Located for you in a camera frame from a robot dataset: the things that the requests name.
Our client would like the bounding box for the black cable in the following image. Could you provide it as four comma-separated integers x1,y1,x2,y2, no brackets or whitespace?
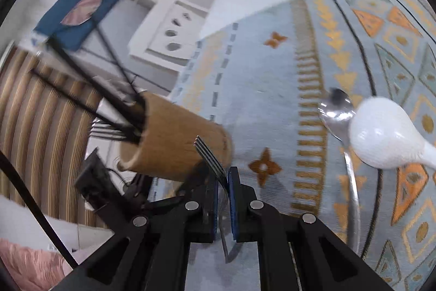
0,151,80,270

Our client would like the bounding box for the silver metal fork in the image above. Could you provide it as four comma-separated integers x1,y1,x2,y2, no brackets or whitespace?
194,136,236,264
90,121,140,142

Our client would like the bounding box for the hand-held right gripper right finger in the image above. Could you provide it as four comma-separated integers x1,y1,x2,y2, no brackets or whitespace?
228,166,392,291

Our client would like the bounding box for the patterned blue table mat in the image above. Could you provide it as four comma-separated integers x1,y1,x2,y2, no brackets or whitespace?
155,0,436,291

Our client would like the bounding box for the striped brown curtain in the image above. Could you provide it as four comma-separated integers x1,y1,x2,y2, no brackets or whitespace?
0,42,110,230

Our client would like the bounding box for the grey refrigerator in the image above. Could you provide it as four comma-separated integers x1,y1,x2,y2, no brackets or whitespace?
29,0,181,97

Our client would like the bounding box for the blue refrigerator cover cloth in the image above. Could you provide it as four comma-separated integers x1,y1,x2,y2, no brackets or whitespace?
34,0,126,53

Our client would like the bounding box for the silver metal spoon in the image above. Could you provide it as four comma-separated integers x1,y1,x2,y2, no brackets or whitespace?
318,88,362,255

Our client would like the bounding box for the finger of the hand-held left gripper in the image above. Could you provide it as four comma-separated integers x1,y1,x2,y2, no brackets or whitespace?
121,165,208,210

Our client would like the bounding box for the pink textured cloth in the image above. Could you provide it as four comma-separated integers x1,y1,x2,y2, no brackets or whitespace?
0,238,74,291

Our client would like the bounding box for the bamboo utensil holder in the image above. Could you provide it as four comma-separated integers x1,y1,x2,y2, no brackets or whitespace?
117,91,234,183

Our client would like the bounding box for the white rice paddle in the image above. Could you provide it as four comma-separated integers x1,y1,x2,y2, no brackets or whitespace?
349,97,436,169

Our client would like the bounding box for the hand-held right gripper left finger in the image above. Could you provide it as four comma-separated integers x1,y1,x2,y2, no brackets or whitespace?
59,175,219,291

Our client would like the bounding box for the bundle of black chopsticks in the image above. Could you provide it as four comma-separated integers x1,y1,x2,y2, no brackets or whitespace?
29,25,145,142

